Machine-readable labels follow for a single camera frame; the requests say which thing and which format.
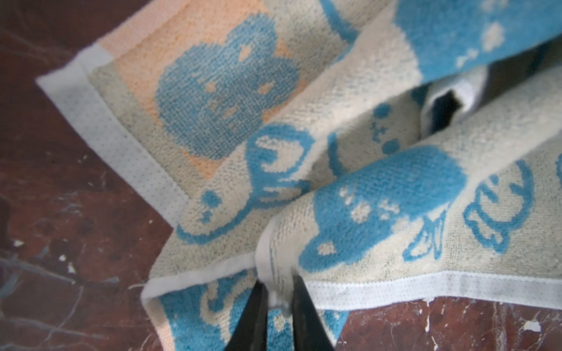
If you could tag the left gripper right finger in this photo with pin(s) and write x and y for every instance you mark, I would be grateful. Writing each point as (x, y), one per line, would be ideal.
(309, 333)

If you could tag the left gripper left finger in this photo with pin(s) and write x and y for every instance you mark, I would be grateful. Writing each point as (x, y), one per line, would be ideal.
(251, 331)

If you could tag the bear print towel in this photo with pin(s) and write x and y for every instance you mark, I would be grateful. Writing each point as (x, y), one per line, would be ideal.
(385, 151)

